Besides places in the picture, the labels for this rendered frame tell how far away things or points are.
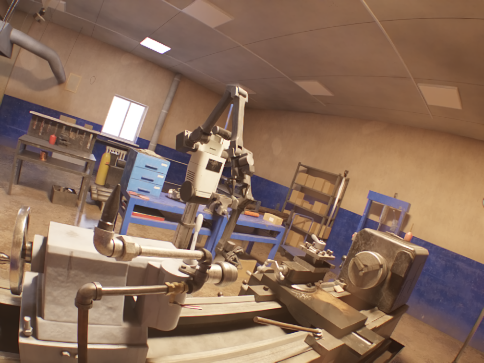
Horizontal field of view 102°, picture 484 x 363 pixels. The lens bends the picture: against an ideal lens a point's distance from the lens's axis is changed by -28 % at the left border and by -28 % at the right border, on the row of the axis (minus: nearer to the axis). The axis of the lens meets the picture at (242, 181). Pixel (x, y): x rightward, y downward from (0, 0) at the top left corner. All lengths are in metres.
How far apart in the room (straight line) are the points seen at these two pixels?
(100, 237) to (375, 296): 1.88
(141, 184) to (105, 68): 5.45
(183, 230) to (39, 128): 3.38
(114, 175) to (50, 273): 5.74
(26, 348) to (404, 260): 1.94
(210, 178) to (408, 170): 4.36
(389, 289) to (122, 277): 1.73
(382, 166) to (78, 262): 5.61
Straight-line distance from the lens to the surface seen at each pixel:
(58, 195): 4.44
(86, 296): 0.52
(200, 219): 0.78
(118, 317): 0.72
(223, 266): 0.90
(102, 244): 0.45
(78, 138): 4.78
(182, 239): 2.08
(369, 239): 2.09
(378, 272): 1.84
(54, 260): 0.66
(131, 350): 0.75
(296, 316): 1.44
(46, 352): 0.73
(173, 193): 2.95
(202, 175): 1.92
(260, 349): 1.08
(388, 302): 2.05
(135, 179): 2.72
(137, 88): 7.92
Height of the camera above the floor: 1.45
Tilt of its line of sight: 3 degrees down
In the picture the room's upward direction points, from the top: 20 degrees clockwise
